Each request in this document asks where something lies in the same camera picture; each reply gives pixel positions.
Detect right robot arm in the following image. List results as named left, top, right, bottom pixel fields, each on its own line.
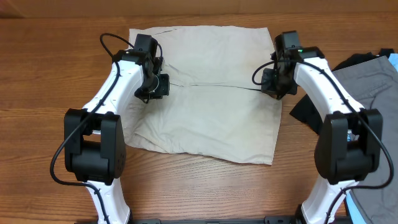
left=258, top=31, right=385, bottom=223

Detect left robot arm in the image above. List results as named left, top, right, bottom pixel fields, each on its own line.
left=50, top=34, right=170, bottom=223

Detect black garment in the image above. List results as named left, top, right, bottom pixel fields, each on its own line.
left=289, top=48, right=395, bottom=135

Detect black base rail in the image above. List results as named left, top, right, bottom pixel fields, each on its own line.
left=74, top=214, right=352, bottom=224

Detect beige shorts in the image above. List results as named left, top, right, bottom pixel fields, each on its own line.
left=122, top=26, right=282, bottom=165

